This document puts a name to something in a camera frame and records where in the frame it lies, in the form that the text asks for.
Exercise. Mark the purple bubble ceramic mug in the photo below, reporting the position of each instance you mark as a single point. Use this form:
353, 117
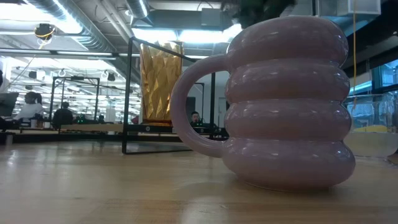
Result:
286, 124

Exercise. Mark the grey ceiling box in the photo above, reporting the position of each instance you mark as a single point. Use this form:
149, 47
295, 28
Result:
212, 17

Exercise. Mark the long silver ceiling duct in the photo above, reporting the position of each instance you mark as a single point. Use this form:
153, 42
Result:
90, 40

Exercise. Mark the white ceiling unit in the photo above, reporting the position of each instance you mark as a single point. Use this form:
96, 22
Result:
348, 7

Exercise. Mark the black aluminium table frame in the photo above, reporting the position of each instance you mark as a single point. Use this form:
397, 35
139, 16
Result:
62, 137

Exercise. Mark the dark monitor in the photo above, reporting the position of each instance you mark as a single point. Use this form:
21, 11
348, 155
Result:
7, 104

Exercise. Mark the black background rig frame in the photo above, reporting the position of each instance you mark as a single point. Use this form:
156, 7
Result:
52, 99

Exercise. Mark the clear glass mug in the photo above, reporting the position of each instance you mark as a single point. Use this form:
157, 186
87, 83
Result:
373, 146

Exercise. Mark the amber faceted plastic tumbler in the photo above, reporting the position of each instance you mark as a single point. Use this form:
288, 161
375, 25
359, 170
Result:
158, 84

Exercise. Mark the short silver ceiling duct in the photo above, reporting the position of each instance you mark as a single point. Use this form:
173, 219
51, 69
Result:
138, 7

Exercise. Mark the person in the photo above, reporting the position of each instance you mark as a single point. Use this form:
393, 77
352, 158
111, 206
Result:
196, 118
29, 109
63, 116

